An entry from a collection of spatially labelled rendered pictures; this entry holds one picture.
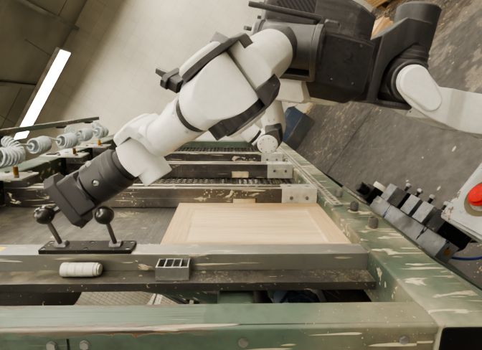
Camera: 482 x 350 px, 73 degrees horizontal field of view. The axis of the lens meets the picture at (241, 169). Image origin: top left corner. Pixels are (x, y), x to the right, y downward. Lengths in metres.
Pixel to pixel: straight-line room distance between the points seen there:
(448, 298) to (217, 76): 0.53
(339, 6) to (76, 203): 0.77
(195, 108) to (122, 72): 6.01
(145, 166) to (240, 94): 0.27
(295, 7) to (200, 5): 5.55
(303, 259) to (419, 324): 0.28
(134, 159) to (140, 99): 5.72
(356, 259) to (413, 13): 0.67
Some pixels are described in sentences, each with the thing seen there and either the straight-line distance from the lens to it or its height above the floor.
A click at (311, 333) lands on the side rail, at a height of 1.06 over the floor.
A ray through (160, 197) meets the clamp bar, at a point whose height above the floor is 1.37.
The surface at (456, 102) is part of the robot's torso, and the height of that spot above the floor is 0.81.
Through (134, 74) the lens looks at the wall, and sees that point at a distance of 6.42.
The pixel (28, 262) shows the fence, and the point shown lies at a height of 1.53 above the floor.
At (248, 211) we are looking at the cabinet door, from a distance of 1.07.
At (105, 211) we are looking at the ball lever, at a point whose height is 1.44.
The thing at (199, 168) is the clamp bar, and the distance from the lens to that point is 1.56.
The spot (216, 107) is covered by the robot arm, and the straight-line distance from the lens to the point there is 0.48.
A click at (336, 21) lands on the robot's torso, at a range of 0.93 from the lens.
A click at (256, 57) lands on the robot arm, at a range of 0.51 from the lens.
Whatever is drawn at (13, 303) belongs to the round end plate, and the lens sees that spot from 1.75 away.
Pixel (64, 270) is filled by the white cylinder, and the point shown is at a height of 1.45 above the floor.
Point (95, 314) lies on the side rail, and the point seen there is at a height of 1.35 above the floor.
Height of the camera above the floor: 1.35
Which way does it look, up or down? 8 degrees down
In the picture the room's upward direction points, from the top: 58 degrees counter-clockwise
